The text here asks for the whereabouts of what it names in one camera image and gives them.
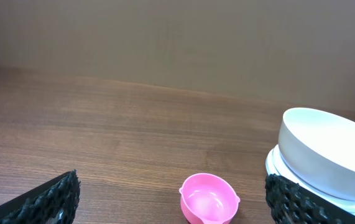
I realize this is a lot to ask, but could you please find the pink plastic measuring scoop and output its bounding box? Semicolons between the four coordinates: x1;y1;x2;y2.
179;173;241;224

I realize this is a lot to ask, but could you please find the white digital kitchen scale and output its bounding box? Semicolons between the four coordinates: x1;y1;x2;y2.
265;144;355;216

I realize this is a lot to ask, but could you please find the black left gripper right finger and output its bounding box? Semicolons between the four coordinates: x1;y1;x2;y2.
265;174;355;224

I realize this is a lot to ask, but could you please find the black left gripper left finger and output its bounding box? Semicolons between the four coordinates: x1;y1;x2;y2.
0;170;80;224

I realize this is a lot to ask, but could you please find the white bowl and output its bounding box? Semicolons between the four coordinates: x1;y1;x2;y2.
278;108;355;201

